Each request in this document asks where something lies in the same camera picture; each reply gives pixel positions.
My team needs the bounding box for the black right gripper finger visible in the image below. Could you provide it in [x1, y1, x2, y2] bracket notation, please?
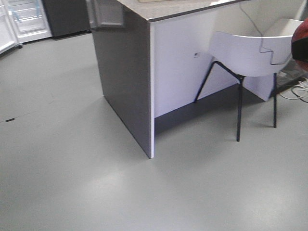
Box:
[291, 37, 308, 62]

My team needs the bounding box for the red yellow apple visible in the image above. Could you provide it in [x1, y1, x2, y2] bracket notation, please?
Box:
[291, 18, 308, 71]

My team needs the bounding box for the white open fridge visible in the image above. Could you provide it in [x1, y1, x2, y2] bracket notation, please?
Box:
[0, 0, 51, 53]

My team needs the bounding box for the white chair with black legs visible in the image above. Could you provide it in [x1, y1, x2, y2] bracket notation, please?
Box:
[194, 32, 293, 141]

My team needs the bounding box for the white cable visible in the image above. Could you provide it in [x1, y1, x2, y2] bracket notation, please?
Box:
[279, 79, 308, 103]

